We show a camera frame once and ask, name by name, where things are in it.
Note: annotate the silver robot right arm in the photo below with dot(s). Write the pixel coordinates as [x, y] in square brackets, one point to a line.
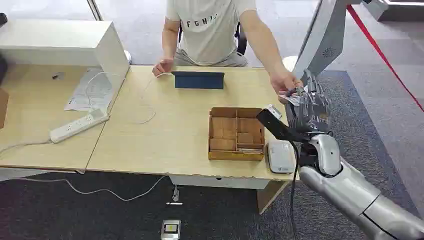
[348, 192]

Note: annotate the wooden compartment box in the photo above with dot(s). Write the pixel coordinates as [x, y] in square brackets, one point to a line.
[228, 155]

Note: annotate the white card reader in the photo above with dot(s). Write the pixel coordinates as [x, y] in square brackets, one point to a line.
[281, 157]

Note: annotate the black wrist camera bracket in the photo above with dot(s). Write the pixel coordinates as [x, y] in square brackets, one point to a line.
[278, 127]

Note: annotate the person's hand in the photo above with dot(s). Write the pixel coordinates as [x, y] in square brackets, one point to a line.
[163, 66]
[283, 81]

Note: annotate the metal pole with base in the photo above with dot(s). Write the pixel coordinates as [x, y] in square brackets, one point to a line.
[95, 10]

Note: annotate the printed paper sheets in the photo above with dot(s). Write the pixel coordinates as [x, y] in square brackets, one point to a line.
[81, 96]

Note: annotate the person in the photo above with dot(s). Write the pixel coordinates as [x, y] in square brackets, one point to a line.
[208, 30]

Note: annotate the blue tablet case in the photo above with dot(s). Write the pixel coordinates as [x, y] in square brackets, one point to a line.
[198, 81]

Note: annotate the person's right hand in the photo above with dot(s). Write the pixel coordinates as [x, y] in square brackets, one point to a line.
[163, 66]

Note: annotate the white power strip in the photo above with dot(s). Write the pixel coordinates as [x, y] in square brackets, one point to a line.
[78, 126]

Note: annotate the white plug adapter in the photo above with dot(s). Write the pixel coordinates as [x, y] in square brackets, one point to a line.
[175, 193]

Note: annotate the person's left hand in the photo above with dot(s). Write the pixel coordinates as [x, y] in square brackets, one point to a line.
[283, 81]

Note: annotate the white desk shelf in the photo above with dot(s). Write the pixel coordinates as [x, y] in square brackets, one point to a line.
[59, 43]

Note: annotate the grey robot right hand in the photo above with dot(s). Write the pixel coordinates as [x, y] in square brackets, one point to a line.
[314, 109]

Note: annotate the white printed card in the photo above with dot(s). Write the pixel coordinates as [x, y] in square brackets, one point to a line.
[287, 99]

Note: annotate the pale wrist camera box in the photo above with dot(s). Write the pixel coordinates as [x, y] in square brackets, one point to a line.
[274, 111]

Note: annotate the wooden desk leg panel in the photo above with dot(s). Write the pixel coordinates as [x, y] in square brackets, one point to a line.
[270, 195]

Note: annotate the white kiosk stand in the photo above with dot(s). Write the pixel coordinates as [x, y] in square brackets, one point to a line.
[326, 33]

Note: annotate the metal floor socket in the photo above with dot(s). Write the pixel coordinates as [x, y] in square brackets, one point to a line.
[171, 229]

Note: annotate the card stack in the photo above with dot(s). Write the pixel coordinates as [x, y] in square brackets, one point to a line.
[250, 151]

